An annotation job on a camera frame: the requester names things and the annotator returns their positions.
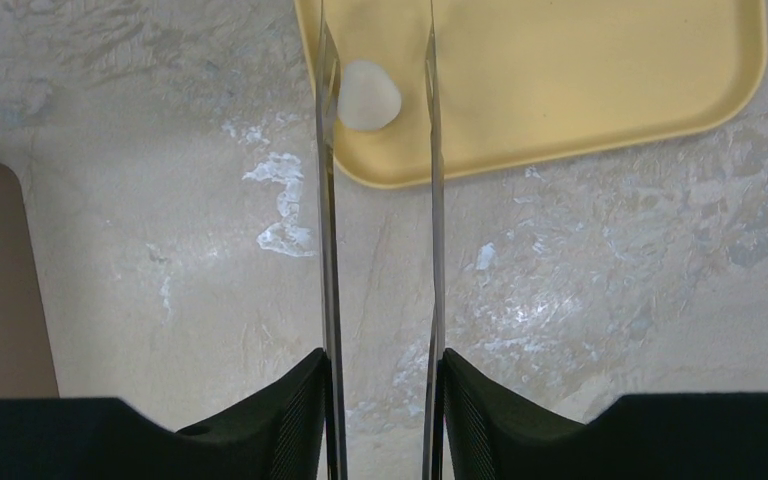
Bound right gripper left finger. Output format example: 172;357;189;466
0;348;327;479

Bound metal tweezers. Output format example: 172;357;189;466
314;2;446;479

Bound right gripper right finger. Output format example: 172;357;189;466
443;349;768;479

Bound white chocolate piece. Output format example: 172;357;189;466
337;60;402;131

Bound yellow plastic tray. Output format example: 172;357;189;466
295;1;768;189

